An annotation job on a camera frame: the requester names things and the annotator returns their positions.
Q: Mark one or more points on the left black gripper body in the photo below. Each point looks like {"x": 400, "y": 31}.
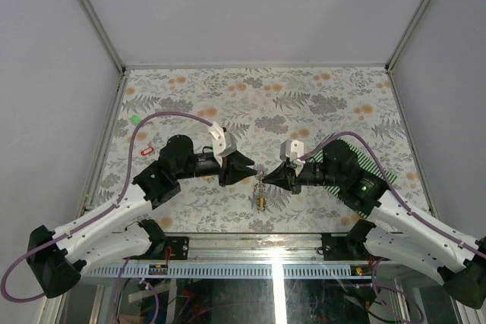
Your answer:
{"x": 222, "y": 171}

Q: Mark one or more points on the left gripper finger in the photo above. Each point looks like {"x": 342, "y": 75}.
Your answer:
{"x": 237, "y": 176}
{"x": 240, "y": 162}

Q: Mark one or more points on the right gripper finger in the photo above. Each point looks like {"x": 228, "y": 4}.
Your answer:
{"x": 281, "y": 175}
{"x": 282, "y": 182}

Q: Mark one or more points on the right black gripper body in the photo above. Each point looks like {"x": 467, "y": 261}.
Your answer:
{"x": 296, "y": 181}

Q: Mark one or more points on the red tag key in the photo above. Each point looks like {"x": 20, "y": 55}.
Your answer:
{"x": 147, "y": 151}

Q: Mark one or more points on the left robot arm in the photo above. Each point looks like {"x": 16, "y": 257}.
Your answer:
{"x": 60, "y": 257}

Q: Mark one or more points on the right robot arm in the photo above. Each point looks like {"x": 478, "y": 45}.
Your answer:
{"x": 389, "y": 227}

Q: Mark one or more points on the green striped cloth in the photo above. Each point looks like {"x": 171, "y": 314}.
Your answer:
{"x": 351, "y": 176}

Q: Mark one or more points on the green tag key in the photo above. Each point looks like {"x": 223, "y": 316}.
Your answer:
{"x": 135, "y": 119}

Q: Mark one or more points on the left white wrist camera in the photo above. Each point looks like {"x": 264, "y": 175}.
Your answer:
{"x": 223, "y": 142}

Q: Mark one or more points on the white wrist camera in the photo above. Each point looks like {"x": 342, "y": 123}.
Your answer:
{"x": 292, "y": 151}
{"x": 223, "y": 142}

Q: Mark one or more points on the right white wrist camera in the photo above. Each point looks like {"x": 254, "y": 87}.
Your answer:
{"x": 292, "y": 151}

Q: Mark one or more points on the aluminium front rail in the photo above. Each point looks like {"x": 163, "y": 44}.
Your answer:
{"x": 250, "y": 246}

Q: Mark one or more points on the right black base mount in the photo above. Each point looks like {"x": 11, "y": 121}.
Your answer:
{"x": 348, "y": 247}

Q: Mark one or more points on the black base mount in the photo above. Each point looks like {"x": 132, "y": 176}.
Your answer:
{"x": 174, "y": 248}
{"x": 348, "y": 247}

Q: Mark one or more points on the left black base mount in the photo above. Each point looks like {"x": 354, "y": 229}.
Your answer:
{"x": 174, "y": 248}

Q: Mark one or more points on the blue slotted cable duct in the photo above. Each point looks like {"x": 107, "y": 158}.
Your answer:
{"x": 210, "y": 270}

